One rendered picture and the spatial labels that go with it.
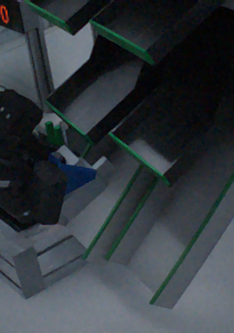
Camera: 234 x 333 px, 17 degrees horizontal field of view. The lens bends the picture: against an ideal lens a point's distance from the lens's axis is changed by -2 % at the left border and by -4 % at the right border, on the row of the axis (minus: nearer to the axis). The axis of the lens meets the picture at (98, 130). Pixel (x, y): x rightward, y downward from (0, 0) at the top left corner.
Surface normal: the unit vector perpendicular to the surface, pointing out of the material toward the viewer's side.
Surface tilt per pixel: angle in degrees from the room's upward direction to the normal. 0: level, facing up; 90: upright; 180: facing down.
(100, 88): 25
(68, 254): 90
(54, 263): 90
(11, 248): 0
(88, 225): 45
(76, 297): 0
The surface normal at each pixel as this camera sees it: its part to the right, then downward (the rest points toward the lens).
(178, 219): -0.72, -0.36
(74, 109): -0.51, -0.62
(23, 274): 0.61, 0.31
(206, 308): -0.15, -0.86
